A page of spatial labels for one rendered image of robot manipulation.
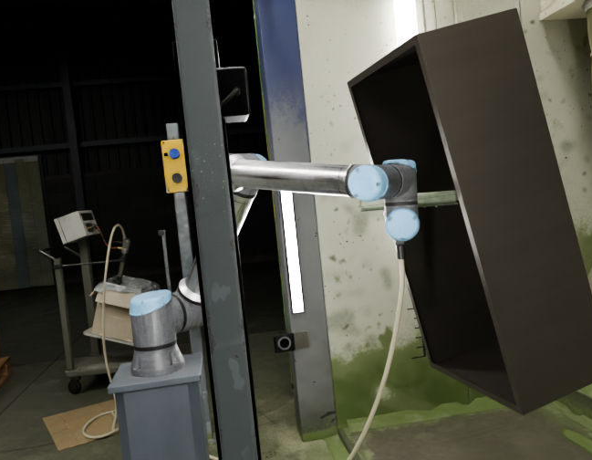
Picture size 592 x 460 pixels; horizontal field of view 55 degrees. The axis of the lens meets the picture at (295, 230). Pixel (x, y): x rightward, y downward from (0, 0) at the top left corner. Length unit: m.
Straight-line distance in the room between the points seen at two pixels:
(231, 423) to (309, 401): 2.09
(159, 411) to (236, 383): 1.24
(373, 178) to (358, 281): 1.47
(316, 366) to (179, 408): 1.01
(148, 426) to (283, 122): 1.50
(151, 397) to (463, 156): 1.27
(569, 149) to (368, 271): 1.24
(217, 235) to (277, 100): 2.04
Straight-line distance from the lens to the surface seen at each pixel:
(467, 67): 1.82
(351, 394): 2.95
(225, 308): 0.79
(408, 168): 1.55
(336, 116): 2.82
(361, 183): 1.42
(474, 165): 1.78
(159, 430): 2.07
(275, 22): 2.87
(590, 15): 3.11
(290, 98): 2.79
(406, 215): 1.53
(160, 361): 2.06
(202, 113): 0.79
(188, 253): 2.93
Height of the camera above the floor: 1.19
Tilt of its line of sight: 3 degrees down
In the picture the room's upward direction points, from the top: 6 degrees counter-clockwise
